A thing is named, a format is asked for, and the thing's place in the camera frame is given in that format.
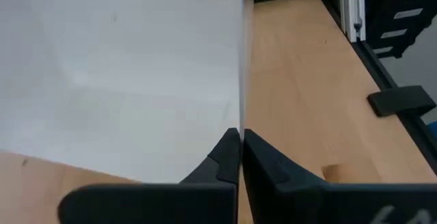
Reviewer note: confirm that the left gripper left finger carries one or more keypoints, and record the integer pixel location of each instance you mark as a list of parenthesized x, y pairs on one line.
[(153, 205)]

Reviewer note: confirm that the black table edge clip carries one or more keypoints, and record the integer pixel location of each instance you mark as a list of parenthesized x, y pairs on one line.
[(399, 101)]

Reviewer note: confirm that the silver aluminium profile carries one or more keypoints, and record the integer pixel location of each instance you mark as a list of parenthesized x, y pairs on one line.
[(351, 9)]

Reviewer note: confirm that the white plastic basket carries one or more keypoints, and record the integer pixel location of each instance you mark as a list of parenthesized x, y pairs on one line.
[(119, 80)]

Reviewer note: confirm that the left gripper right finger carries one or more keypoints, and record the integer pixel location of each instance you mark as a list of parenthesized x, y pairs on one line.
[(307, 203)]

